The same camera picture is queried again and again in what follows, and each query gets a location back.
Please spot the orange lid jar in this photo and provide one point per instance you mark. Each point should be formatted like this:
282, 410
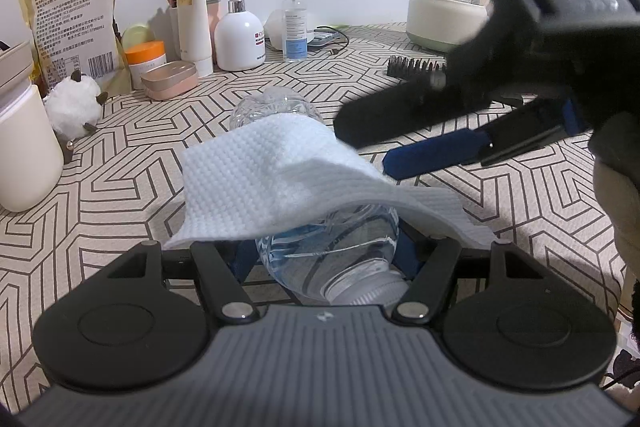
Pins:
145, 59

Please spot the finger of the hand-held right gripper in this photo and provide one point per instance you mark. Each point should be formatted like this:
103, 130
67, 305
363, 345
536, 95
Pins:
440, 152
400, 107

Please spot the pink flat case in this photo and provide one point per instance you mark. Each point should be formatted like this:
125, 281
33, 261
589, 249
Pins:
170, 81

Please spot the grey remote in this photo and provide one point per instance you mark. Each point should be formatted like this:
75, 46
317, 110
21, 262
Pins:
320, 41

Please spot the white pen holder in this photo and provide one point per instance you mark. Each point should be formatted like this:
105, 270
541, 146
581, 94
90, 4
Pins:
174, 32

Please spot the pink cup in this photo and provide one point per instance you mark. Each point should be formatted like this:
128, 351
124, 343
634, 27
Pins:
215, 27

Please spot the white round container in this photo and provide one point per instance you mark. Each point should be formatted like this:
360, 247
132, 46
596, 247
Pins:
274, 32

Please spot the black hair brush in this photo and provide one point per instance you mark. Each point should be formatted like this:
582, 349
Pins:
415, 68

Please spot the person's right hand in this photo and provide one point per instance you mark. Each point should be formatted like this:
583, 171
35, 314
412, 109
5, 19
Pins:
620, 187

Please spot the geometric patterned tablecloth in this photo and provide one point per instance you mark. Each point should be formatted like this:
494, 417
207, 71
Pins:
125, 187

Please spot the clear spray bottle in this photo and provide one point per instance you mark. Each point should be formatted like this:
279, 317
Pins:
294, 32

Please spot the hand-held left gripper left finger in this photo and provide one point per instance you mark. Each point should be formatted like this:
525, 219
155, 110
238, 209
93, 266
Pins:
245, 263

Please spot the white plush toy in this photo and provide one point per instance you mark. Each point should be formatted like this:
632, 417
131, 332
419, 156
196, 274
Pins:
75, 104

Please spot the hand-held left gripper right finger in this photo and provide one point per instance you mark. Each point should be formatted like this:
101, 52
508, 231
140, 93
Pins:
406, 258

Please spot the white textured wipe cloth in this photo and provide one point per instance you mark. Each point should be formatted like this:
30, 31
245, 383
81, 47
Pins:
270, 172

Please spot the white pump bottle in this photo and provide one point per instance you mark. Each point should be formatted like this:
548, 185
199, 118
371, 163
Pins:
240, 37

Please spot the yellow snack bag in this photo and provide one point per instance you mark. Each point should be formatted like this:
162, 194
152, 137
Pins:
75, 27

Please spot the cream squeeze tube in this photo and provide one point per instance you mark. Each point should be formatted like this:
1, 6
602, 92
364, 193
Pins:
194, 17

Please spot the green round lid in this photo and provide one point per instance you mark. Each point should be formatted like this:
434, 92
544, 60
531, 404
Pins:
134, 36

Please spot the white lidded canister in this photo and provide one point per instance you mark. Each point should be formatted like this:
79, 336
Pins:
27, 147

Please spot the clear plastic water bottle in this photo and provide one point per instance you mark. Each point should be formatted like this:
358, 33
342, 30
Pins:
325, 252

